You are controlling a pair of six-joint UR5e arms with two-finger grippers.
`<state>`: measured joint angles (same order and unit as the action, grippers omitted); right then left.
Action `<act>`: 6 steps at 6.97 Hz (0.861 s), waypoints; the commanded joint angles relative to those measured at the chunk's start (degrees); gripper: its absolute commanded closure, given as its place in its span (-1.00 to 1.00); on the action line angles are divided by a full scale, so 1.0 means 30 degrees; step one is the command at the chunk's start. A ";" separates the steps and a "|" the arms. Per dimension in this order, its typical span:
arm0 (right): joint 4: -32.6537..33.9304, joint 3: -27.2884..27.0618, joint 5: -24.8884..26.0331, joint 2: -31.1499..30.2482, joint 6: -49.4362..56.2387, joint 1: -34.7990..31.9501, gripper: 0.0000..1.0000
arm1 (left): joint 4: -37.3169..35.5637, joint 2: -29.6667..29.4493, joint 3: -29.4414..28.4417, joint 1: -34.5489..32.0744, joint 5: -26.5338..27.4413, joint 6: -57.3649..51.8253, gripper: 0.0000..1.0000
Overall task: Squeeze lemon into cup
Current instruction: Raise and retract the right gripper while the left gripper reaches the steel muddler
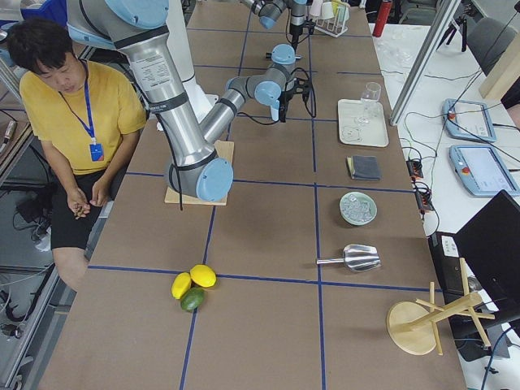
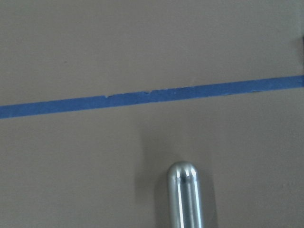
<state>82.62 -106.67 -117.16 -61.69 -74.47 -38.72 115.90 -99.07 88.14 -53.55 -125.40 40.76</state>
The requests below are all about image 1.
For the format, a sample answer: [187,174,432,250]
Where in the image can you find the aluminium frame post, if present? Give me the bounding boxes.
[389,0,461,126]

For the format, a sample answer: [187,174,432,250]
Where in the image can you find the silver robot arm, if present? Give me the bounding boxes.
[67,0,296,202]
[240,0,307,50]

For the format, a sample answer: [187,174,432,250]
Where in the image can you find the cream bear tray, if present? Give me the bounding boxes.
[337,99,389,148]

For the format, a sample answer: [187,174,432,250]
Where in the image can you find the whole yellow lemon lower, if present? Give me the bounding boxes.
[171,272,192,300]

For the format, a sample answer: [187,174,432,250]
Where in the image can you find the whole yellow lemon upper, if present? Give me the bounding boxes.
[189,264,217,288]

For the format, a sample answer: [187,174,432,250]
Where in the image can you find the black laptop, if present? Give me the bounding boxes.
[428,190,519,354]

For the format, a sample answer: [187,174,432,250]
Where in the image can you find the bamboo cutting board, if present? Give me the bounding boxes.
[164,141,234,206]

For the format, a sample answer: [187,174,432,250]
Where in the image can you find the light blue plastic cup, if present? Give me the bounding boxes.
[270,100,280,122]

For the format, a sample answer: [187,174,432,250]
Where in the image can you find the lower teach pendant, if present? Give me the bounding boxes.
[448,145,519,197]

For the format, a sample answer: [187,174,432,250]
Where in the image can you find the upper teach pendant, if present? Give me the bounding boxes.
[441,98,496,142]

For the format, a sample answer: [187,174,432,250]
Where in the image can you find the person in yellow shirt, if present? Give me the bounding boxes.
[6,19,146,290]

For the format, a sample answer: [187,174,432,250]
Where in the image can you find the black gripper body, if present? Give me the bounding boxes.
[279,83,295,104]
[288,15,304,37]

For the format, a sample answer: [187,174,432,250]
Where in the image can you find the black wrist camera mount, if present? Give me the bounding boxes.
[292,77,313,103]

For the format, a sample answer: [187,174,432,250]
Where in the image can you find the whole yellow lemon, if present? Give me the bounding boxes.
[171,272,192,300]
[189,264,217,288]

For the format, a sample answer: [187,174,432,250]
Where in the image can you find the wooden cup tree stand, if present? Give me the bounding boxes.
[386,258,495,356]

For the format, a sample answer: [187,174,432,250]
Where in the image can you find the clear wine glass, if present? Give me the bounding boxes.
[355,82,382,125]

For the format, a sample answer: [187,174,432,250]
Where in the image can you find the green bowl of ice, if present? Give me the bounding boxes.
[339,192,377,226]

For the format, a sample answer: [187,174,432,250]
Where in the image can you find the black camera cable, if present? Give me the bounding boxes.
[237,67,318,125]

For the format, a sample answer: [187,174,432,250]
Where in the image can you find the black usb hub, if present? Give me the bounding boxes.
[406,159,423,180]

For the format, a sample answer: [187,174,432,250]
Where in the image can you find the teach pendant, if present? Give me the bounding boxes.
[441,98,496,142]
[448,145,519,197]

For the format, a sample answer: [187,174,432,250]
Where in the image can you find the steel ice scoop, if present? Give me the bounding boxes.
[316,244,381,272]

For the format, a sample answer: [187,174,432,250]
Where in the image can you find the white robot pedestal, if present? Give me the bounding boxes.
[167,0,219,123]

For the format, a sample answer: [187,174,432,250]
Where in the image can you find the grey yellow folded cloth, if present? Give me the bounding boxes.
[346,155,382,180]

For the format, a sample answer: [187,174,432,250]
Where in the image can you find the green lime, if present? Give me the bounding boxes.
[180,287,205,312]

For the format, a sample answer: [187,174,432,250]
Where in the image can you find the red water bottle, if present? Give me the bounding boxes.
[372,0,392,37]

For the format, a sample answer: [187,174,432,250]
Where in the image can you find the white cup rack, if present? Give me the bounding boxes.
[308,0,350,37]

